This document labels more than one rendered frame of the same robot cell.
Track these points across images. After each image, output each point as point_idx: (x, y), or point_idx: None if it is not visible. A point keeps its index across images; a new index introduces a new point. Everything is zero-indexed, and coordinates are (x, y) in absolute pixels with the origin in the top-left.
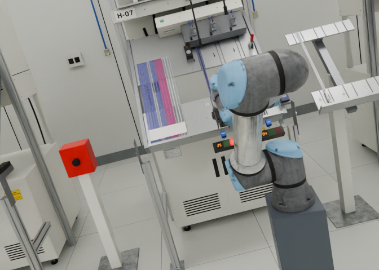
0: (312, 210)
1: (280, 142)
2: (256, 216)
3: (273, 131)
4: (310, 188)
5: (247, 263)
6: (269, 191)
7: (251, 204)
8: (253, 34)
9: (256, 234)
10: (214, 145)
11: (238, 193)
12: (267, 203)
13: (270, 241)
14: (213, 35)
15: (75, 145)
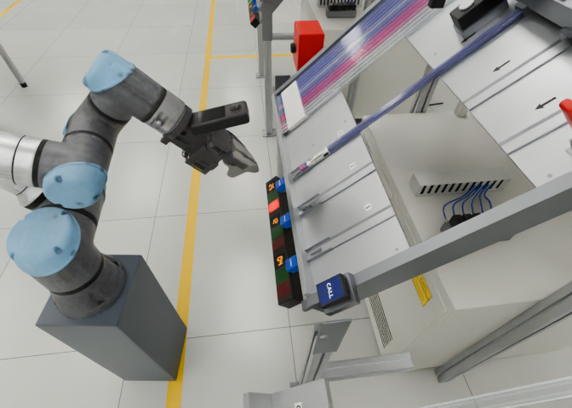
0: (48, 307)
1: (48, 229)
2: (366, 319)
3: (283, 278)
4: (62, 306)
5: (265, 294)
6: (383, 336)
7: (368, 306)
8: (569, 106)
9: (321, 313)
10: (271, 179)
11: None
12: (113, 255)
13: (300, 330)
14: (562, 2)
15: (302, 29)
